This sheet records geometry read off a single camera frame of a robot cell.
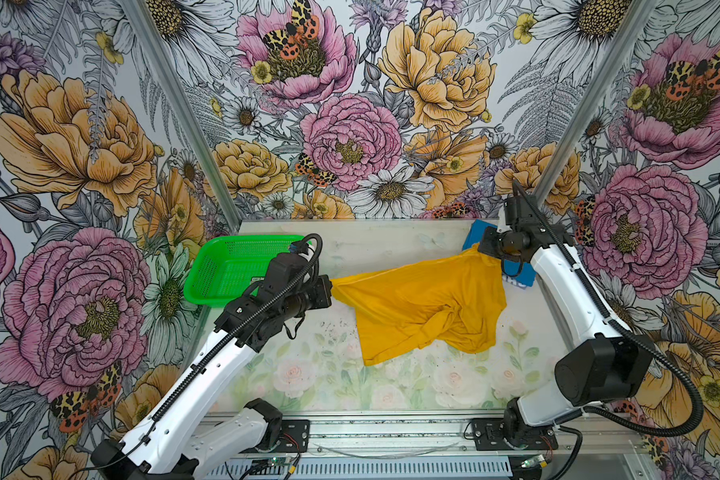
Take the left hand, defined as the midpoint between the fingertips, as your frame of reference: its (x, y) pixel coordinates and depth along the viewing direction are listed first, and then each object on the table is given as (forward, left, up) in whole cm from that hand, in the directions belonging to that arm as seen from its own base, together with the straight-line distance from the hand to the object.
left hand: (329, 295), depth 72 cm
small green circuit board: (-30, +13, -25) cm, 41 cm away
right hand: (+14, -41, -2) cm, 43 cm away
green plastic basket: (+28, +42, -25) cm, 56 cm away
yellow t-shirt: (+10, -36, -20) cm, 43 cm away
